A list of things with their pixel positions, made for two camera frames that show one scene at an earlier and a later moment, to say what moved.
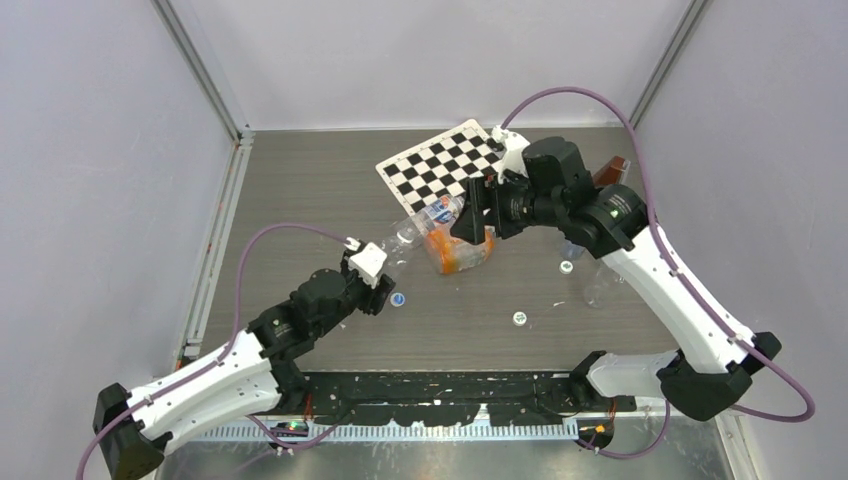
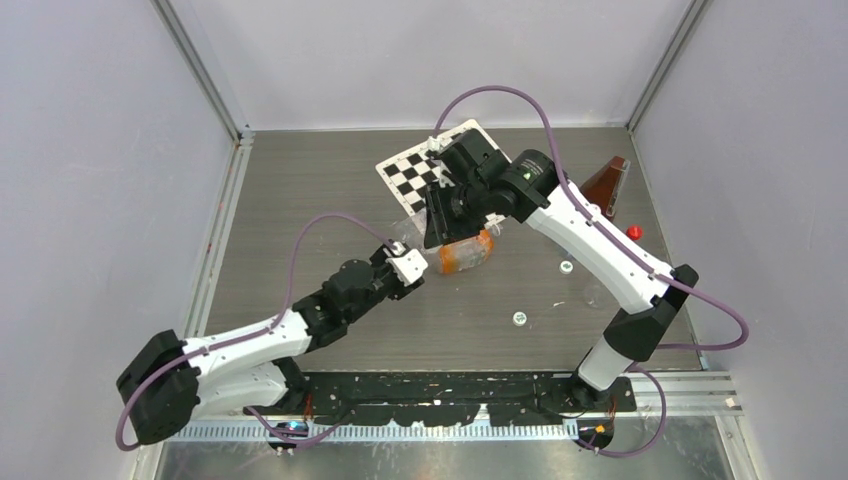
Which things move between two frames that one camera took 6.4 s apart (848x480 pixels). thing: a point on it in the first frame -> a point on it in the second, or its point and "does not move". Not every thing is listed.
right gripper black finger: (470, 225) -> (449, 219)
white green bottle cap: (566, 267) does not move
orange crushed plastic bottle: (450, 254) does not move
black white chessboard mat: (442, 166) does not move
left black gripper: (373, 297) -> (379, 260)
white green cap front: (519, 318) does not move
